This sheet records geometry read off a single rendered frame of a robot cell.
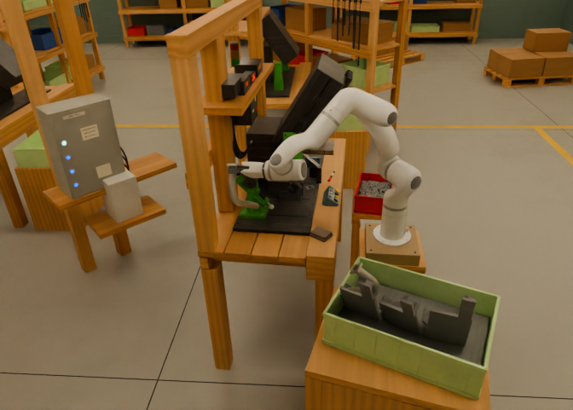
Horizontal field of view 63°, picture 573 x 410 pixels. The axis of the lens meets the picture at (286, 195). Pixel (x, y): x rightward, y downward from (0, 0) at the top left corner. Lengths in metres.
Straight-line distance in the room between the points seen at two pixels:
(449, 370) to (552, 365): 1.52
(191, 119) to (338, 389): 1.26
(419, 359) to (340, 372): 0.31
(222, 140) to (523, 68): 6.63
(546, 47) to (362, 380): 7.74
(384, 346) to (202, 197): 1.05
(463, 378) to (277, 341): 1.51
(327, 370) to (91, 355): 1.80
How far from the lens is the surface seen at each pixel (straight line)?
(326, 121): 1.82
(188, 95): 2.04
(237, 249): 2.40
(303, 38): 5.94
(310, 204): 2.70
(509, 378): 3.16
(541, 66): 8.67
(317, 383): 1.97
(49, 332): 3.60
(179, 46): 1.99
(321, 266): 2.32
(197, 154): 2.13
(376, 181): 3.01
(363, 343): 1.93
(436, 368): 1.89
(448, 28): 11.46
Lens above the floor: 2.28
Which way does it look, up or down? 30 degrees down
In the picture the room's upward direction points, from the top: 2 degrees counter-clockwise
